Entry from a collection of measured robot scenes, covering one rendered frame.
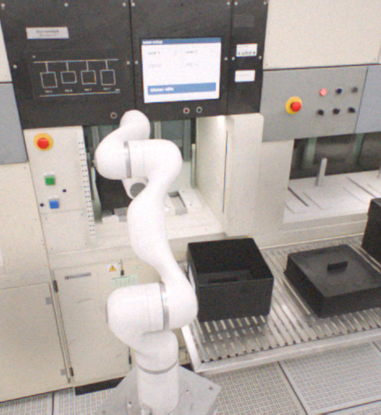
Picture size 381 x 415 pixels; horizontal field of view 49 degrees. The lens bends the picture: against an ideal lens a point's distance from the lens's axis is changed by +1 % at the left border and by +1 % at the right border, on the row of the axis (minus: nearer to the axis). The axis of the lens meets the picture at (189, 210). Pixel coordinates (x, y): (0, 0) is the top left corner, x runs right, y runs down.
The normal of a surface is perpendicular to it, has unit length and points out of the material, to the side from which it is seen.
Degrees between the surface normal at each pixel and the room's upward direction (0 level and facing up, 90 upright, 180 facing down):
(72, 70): 90
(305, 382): 0
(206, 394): 0
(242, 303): 90
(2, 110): 90
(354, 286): 0
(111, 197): 93
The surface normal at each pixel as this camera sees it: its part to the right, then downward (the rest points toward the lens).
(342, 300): 0.27, 0.47
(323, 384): 0.00, -0.88
